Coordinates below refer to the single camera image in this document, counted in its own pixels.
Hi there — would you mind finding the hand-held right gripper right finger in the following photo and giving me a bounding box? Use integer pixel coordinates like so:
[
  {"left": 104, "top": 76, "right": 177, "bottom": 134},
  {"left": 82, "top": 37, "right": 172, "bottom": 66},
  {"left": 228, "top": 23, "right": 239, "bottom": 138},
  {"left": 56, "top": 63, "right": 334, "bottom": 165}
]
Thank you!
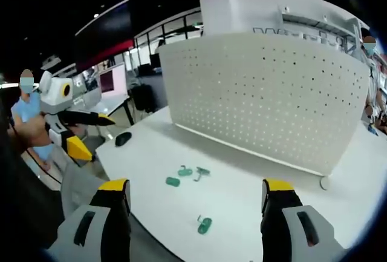
[{"left": 260, "top": 178, "right": 346, "bottom": 262}]

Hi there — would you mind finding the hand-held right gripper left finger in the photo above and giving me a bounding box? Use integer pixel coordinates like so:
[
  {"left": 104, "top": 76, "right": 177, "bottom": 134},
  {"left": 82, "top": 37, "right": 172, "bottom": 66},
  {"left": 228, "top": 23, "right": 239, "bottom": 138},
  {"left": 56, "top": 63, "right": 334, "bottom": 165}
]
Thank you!
[{"left": 47, "top": 178, "right": 132, "bottom": 262}]

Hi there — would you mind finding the white perforated mounting plate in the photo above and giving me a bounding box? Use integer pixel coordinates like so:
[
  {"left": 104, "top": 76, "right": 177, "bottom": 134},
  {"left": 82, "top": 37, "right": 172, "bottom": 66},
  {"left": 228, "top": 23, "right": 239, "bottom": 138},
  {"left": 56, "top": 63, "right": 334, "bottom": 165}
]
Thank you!
[{"left": 158, "top": 31, "right": 372, "bottom": 191}]

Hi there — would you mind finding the person's left hand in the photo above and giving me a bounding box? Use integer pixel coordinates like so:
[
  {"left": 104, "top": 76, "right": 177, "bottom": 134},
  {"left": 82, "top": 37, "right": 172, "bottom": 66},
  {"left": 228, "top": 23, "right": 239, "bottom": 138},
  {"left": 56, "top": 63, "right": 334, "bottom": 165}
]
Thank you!
[{"left": 11, "top": 117, "right": 50, "bottom": 153}]

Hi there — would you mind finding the white background desk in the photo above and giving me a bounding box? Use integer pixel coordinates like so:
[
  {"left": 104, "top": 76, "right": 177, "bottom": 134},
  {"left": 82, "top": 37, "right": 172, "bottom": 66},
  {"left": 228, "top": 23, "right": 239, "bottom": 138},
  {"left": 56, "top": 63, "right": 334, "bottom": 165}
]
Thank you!
[{"left": 90, "top": 91, "right": 137, "bottom": 127}]

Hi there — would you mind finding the black computer mouse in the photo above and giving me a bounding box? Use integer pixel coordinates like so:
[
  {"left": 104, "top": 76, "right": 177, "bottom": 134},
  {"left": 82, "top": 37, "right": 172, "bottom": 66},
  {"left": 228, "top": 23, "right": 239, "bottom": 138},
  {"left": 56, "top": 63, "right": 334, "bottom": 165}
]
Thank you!
[{"left": 114, "top": 131, "right": 133, "bottom": 147}]

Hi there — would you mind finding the pink desk partition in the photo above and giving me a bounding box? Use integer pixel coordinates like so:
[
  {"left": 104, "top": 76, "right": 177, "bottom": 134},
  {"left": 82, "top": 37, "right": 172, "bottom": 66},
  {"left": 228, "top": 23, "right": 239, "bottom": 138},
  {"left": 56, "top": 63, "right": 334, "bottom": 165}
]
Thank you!
[{"left": 99, "top": 63, "right": 128, "bottom": 94}]

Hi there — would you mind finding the black office chair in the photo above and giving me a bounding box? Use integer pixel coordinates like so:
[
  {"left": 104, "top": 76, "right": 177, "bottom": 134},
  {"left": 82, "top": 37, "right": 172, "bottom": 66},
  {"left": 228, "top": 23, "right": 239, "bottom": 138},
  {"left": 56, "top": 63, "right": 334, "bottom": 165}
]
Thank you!
[{"left": 131, "top": 83, "right": 157, "bottom": 115}]

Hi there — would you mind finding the person's dark clothing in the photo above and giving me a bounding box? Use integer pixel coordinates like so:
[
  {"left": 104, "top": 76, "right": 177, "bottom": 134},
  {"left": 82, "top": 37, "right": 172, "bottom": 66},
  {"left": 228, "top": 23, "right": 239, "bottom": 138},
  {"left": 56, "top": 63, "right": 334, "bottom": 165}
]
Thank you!
[{"left": 0, "top": 92, "right": 66, "bottom": 252}]

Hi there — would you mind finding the white display stand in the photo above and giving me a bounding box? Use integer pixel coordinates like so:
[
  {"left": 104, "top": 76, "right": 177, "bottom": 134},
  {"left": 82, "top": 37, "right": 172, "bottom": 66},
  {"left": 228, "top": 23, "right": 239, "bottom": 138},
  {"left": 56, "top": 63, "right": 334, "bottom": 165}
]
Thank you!
[{"left": 198, "top": 0, "right": 370, "bottom": 54}]

